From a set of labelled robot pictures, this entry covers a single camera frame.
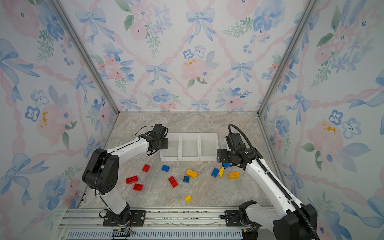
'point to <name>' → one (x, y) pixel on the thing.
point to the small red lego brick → (146, 168)
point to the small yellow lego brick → (188, 198)
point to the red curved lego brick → (173, 181)
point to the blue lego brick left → (165, 168)
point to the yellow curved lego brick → (221, 172)
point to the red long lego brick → (133, 179)
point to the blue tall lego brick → (225, 165)
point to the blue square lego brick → (215, 172)
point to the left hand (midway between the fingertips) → (165, 142)
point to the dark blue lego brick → (186, 179)
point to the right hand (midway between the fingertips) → (227, 155)
